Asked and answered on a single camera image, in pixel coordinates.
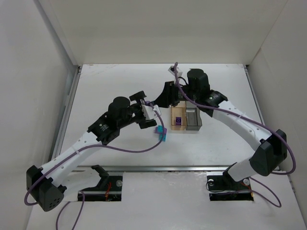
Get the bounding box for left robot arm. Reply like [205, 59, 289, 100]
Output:
[24, 91, 161, 212]

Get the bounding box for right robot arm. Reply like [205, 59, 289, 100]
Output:
[154, 66, 287, 182]

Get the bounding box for orange transparent container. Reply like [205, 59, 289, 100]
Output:
[170, 101, 187, 131]

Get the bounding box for grey transparent container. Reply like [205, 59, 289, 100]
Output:
[186, 102, 202, 131]

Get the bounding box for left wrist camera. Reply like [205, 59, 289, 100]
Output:
[141, 104, 161, 120]

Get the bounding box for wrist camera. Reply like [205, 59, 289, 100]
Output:
[141, 104, 161, 120]
[168, 66, 183, 77]

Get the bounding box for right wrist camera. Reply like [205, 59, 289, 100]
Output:
[168, 66, 183, 77]

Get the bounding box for metal rail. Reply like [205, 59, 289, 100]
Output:
[71, 165, 228, 173]

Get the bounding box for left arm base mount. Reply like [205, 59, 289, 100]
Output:
[82, 165, 123, 202]

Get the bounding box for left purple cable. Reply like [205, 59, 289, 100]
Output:
[24, 102, 166, 230]

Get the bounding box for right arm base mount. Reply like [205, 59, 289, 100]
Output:
[206, 175, 254, 201]

